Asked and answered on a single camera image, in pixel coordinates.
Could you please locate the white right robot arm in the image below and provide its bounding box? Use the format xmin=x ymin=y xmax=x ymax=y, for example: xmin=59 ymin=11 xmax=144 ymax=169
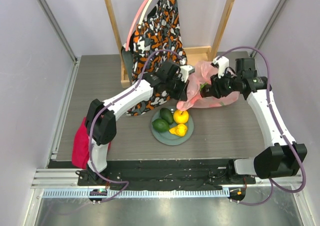
xmin=200 ymin=56 xmax=307 ymax=184

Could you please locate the orange grey patterned garment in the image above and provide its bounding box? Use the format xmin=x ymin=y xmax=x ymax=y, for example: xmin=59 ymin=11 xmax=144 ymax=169
xmin=124 ymin=0 xmax=188 ymax=117

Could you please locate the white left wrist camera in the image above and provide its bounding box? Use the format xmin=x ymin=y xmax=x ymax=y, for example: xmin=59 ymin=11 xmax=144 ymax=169
xmin=180 ymin=65 xmax=195 ymax=82

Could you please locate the wooden clothes rack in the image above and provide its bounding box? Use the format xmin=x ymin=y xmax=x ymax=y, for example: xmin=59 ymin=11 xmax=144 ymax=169
xmin=104 ymin=0 xmax=235 ymax=88

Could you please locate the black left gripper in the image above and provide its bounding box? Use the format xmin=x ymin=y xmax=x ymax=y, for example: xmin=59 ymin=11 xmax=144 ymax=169
xmin=164 ymin=75 xmax=189 ymax=101

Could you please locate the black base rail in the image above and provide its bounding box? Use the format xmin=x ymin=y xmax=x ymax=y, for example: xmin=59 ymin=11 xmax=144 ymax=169
xmin=47 ymin=157 xmax=256 ymax=191

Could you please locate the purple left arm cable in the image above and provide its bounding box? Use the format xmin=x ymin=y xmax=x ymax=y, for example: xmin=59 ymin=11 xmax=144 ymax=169
xmin=86 ymin=49 xmax=188 ymax=203

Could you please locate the red cloth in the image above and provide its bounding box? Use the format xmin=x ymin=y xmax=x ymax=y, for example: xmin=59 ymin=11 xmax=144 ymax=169
xmin=71 ymin=117 xmax=89 ymax=170

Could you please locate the pink clothes hanger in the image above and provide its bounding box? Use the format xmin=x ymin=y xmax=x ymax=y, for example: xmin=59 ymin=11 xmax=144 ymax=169
xmin=125 ymin=0 xmax=153 ymax=51

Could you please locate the grey round plate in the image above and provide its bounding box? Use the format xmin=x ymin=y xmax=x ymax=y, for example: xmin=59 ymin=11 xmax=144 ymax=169
xmin=150 ymin=110 xmax=194 ymax=146

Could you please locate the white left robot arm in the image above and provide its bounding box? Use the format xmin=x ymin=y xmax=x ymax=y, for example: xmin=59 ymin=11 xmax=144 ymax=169
xmin=85 ymin=61 xmax=195 ymax=186

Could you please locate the fake green avocado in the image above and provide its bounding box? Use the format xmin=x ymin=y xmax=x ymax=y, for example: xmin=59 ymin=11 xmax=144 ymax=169
xmin=159 ymin=107 xmax=174 ymax=125

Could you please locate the white cable duct strip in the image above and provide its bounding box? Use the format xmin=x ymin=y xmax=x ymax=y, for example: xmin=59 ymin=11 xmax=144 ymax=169
xmin=42 ymin=188 xmax=230 ymax=199

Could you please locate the fake green lime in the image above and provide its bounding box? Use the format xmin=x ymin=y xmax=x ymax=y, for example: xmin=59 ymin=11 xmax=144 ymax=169
xmin=151 ymin=118 xmax=170 ymax=133

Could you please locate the pink plastic bag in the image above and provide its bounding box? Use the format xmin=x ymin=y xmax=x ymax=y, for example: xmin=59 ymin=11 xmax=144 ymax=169
xmin=176 ymin=61 xmax=240 ymax=111

